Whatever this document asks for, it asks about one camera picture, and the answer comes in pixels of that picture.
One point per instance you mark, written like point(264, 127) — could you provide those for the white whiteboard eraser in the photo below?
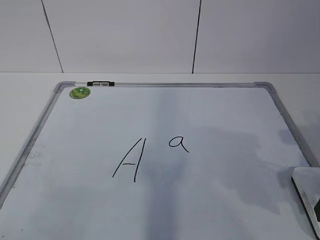
point(306, 181)

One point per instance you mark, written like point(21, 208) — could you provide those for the aluminium framed whiteboard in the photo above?
point(157, 163)

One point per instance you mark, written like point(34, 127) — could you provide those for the black marker clip holder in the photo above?
point(100, 84)

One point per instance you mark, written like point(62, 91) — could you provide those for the round green sticker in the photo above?
point(79, 93)

